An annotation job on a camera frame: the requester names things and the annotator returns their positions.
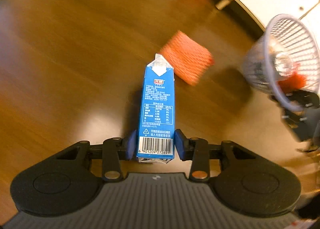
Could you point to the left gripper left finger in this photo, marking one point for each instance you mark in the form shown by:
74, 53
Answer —
115, 150

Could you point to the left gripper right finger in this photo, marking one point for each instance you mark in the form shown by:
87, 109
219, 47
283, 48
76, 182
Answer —
195, 150

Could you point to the blue milk carton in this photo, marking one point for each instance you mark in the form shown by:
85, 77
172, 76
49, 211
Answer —
157, 113

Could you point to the purple plastic waste basket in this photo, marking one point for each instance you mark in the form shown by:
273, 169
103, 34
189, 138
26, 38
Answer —
288, 34

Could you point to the clear plastic water bottle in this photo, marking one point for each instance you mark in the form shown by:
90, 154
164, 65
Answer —
283, 65

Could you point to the red plastic wrapper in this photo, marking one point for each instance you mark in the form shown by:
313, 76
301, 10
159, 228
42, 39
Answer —
293, 83

